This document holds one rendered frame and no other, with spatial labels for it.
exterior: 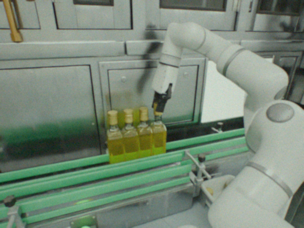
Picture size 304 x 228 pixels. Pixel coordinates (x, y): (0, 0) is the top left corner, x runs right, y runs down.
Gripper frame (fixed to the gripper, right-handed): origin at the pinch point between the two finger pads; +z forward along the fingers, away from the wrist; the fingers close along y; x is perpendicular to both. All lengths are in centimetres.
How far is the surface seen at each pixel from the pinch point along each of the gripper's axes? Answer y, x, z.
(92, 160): -4.0, -20.0, 27.3
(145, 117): 1.6, -4.7, 4.7
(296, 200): 11, 111, 48
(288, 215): 10, 115, 63
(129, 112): 1.5, -11.0, 3.6
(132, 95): -12.9, -6.7, 0.9
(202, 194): 14.9, 22.8, 31.3
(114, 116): 1.1, -16.1, 5.9
